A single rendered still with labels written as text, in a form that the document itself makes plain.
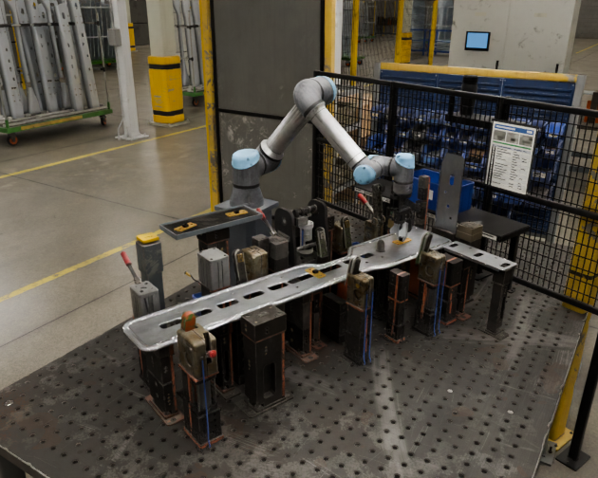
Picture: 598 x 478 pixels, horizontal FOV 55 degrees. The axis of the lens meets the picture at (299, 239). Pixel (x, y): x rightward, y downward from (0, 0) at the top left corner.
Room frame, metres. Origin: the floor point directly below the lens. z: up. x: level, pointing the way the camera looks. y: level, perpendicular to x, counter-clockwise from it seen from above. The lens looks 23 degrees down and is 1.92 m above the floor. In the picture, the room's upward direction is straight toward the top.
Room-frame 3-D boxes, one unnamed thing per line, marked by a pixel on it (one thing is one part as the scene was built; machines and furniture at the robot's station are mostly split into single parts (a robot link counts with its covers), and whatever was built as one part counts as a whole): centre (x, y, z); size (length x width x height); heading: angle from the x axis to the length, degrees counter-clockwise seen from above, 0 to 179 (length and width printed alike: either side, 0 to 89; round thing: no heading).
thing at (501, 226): (2.60, -0.64, 1.02); 0.90 x 0.22 x 0.03; 38
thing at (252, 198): (2.38, 0.23, 1.15); 0.15 x 0.15 x 0.10
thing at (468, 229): (2.24, -0.72, 0.88); 0.08 x 0.08 x 0.36; 38
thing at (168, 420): (1.50, 0.43, 0.84); 0.18 x 0.06 x 0.29; 38
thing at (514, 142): (2.44, -0.92, 1.30); 0.23 x 0.02 x 0.31; 38
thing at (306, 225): (2.11, -0.01, 0.94); 0.18 x 0.13 x 0.49; 128
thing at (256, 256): (1.91, 0.16, 0.89); 0.13 x 0.11 x 0.38; 38
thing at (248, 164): (2.38, 0.23, 1.27); 0.13 x 0.12 x 0.14; 150
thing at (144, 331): (1.87, -0.05, 1.00); 1.38 x 0.22 x 0.02; 128
